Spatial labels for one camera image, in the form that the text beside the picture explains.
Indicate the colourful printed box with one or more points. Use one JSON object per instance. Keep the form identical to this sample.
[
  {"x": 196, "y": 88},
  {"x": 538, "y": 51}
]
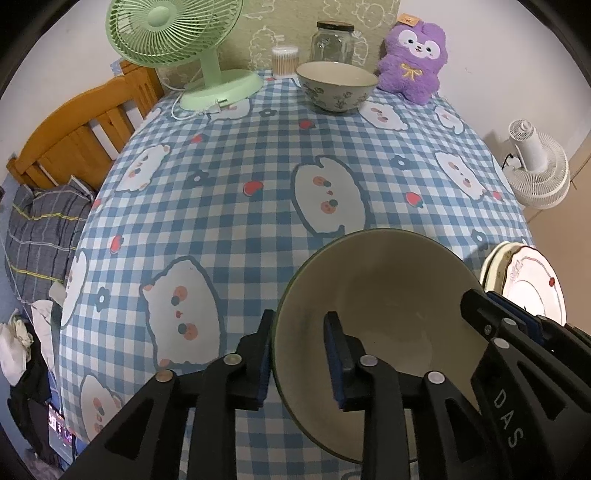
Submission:
[{"x": 60, "y": 427}]

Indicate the blue checkered cartoon tablecloth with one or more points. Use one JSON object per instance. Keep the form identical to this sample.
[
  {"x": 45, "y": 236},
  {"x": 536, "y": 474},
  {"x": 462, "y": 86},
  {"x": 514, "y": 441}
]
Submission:
[{"x": 231, "y": 184}]

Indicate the glass jar with dark lid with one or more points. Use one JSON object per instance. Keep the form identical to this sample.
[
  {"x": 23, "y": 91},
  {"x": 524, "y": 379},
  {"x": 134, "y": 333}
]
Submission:
[{"x": 330, "y": 44}]

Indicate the green printed board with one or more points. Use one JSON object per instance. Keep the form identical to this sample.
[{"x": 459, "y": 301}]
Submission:
[{"x": 277, "y": 23}]

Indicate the green desk fan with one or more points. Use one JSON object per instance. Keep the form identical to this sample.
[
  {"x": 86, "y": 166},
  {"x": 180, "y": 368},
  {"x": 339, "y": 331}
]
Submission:
[{"x": 217, "y": 90}]

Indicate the large round yellow floral plate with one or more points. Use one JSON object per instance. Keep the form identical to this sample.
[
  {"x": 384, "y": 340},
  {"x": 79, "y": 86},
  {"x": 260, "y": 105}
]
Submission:
[{"x": 484, "y": 277}]

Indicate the clear cotton swab box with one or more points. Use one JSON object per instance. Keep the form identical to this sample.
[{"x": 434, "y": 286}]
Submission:
[{"x": 285, "y": 62}]

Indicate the white standing fan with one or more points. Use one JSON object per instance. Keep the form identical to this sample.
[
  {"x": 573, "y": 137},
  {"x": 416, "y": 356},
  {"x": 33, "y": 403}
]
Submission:
[{"x": 531, "y": 147}]

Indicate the purple plush bunny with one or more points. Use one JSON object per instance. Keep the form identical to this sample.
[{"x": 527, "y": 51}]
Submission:
[{"x": 411, "y": 78}]

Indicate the grey plaid pillow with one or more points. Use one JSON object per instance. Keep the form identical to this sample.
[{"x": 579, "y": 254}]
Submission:
[{"x": 41, "y": 230}]

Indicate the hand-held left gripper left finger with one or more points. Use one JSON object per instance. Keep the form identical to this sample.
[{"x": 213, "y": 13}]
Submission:
[{"x": 265, "y": 369}]

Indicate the beige door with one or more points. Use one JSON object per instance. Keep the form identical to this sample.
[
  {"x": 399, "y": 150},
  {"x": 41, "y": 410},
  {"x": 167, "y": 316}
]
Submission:
[{"x": 582, "y": 170}]

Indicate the cream bowl with blue flowers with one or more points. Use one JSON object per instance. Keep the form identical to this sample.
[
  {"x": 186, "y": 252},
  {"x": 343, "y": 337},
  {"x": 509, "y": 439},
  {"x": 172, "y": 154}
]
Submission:
[
  {"x": 337, "y": 90},
  {"x": 392, "y": 286}
]

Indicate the white crumpled cloth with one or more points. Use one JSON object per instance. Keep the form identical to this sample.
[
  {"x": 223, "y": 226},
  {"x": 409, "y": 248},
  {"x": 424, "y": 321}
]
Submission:
[{"x": 14, "y": 346}]

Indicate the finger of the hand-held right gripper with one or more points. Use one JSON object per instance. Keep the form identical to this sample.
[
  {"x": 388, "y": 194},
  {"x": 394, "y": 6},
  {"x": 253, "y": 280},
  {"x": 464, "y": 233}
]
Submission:
[
  {"x": 485, "y": 314},
  {"x": 517, "y": 310}
]

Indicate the dark clothes pile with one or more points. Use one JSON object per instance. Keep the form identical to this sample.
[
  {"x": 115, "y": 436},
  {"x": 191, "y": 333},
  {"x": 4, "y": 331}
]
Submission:
[{"x": 32, "y": 392}]

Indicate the wooden headboard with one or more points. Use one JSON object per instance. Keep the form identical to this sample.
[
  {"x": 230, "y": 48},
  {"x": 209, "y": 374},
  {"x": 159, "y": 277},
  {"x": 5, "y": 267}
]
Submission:
[{"x": 60, "y": 138}]

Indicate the white plate with red pattern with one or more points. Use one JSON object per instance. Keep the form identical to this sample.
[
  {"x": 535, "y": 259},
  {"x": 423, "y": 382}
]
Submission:
[{"x": 531, "y": 281}]

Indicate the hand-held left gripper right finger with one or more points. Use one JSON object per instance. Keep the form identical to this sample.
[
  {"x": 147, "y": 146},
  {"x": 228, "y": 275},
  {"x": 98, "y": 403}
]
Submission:
[{"x": 333, "y": 364}]

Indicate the scalloped yellow floral plate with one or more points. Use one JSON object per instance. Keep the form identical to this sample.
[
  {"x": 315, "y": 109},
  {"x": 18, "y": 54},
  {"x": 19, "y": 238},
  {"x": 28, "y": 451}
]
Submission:
[{"x": 498, "y": 265}]

